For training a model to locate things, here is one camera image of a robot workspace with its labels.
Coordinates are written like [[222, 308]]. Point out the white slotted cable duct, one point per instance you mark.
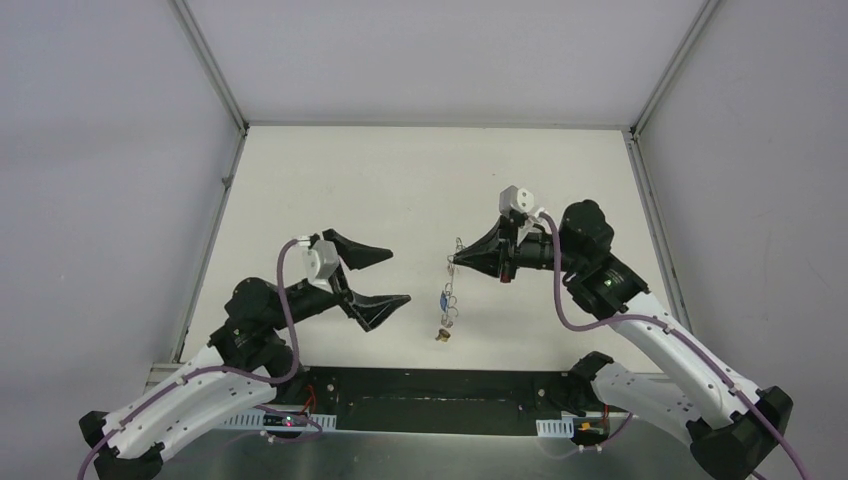
[[555, 428], [289, 422]]

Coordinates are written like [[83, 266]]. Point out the key with yellow tag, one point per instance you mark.
[[443, 335]]

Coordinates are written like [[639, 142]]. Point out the large silver carabiner keyring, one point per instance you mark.
[[448, 317]]

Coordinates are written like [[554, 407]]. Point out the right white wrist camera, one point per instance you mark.
[[517, 200]]

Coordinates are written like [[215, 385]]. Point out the left white slotted cable duct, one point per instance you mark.
[[289, 422]]

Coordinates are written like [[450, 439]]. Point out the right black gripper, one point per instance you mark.
[[508, 255]]

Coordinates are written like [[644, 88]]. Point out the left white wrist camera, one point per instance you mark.
[[321, 260]]

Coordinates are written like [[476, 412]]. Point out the right aluminium frame post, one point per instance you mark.
[[694, 32]]

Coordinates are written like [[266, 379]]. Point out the left aluminium frame post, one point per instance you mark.
[[197, 40]]

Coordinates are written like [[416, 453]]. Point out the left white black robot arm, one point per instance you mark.
[[248, 362]]

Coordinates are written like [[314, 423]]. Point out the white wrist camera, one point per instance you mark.
[[321, 260], [517, 200]]

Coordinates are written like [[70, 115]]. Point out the aluminium frame post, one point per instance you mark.
[[694, 32], [197, 40]]

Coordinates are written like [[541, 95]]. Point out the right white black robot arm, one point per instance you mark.
[[729, 424]]

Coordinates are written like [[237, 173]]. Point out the right white slotted cable duct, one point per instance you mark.
[[555, 428]]

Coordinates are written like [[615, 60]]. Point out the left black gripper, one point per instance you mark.
[[340, 283]]

